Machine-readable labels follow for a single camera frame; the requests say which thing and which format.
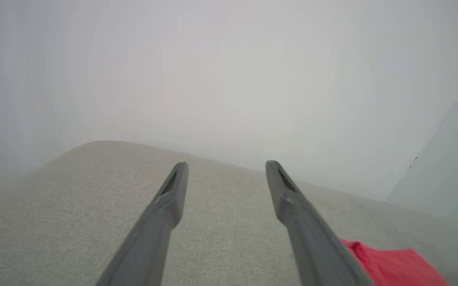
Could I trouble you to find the grey fabric sofa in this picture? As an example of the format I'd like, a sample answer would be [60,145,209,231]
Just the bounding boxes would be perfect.
[0,140,458,286]

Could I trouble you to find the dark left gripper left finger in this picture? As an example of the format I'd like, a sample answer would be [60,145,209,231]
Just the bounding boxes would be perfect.
[95,161,189,286]

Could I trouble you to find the red white-striped sports garment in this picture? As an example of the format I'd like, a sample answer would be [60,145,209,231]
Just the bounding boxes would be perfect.
[340,238,450,286]

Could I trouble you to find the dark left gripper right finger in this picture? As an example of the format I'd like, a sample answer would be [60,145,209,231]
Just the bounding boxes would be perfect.
[265,160,375,286]

